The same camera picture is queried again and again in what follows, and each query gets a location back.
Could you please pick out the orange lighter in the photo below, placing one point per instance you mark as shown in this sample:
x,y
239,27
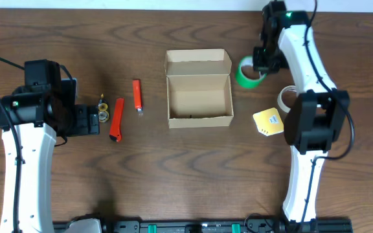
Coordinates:
x,y
137,95

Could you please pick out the orange utility knife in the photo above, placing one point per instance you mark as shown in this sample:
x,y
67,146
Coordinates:
x,y
115,129

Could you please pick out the cardboard box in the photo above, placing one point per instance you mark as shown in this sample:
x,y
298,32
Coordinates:
x,y
198,88

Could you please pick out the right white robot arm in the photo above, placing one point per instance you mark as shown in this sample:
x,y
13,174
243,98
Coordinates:
x,y
315,120

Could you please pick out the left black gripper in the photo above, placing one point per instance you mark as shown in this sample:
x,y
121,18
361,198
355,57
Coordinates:
x,y
92,120

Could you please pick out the green tape roll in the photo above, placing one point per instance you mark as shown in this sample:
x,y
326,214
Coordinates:
x,y
245,81

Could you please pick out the white tape roll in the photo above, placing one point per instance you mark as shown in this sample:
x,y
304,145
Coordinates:
x,y
288,91

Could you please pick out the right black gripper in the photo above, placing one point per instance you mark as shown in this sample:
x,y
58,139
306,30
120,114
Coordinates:
x,y
261,60

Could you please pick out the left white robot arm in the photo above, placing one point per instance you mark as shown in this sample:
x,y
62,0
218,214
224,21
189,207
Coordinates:
x,y
32,118

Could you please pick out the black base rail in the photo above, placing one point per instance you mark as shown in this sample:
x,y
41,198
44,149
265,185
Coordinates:
x,y
253,223

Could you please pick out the yellow sticky note pad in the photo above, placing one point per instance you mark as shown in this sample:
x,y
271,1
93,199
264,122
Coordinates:
x,y
268,122

